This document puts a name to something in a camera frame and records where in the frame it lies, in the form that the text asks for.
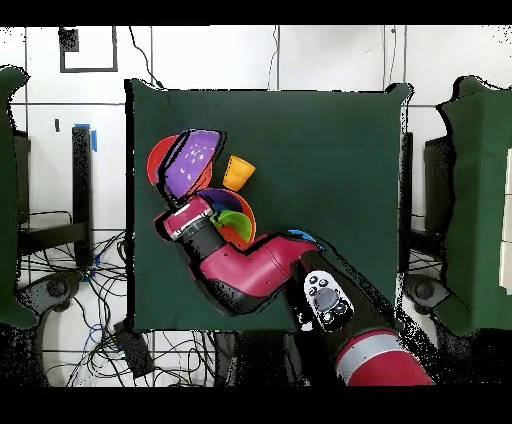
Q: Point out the dark green tablecloth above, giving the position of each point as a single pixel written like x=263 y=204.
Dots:
x=300 y=132

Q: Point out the black pedestal leg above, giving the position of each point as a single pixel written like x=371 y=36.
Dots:
x=424 y=290
x=56 y=288

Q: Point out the red shallow bowl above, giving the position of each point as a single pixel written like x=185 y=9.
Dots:
x=154 y=160

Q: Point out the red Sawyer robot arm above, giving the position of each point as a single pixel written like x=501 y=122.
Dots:
x=256 y=268

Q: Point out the purple bowl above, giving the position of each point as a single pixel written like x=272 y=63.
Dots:
x=192 y=164
x=224 y=198

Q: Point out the blue tape strip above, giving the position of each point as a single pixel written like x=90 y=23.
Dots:
x=94 y=142

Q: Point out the black metal stand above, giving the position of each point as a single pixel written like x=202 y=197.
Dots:
x=82 y=192

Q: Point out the white box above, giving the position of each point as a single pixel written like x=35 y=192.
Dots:
x=507 y=260

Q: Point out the green bowl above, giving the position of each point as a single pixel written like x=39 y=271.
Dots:
x=238 y=224

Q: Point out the orange cup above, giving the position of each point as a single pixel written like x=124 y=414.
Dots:
x=238 y=172

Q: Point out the large orange bowl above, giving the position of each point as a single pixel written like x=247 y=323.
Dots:
x=250 y=212

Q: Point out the black power brick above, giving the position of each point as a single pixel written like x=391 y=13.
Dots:
x=134 y=350

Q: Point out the small translucent blue bowl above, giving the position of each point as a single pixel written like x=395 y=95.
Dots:
x=220 y=206

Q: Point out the green cloth side table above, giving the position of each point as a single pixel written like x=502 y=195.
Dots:
x=480 y=200
x=8 y=200

